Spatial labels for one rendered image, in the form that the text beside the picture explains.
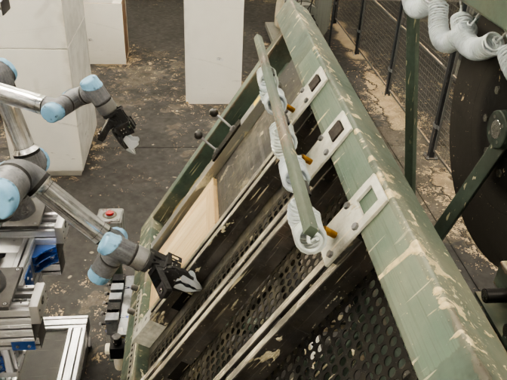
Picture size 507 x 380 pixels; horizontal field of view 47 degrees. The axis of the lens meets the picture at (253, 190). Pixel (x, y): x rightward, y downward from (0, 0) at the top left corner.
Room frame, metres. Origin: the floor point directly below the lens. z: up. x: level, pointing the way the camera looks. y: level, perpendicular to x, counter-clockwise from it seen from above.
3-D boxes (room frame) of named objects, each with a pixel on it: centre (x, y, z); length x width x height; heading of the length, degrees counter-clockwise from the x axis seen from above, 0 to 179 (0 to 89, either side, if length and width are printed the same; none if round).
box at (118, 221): (2.26, 0.68, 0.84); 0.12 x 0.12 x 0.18; 6
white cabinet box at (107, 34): (6.93, 1.93, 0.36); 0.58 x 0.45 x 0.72; 97
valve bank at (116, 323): (1.83, 0.56, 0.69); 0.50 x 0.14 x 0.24; 6
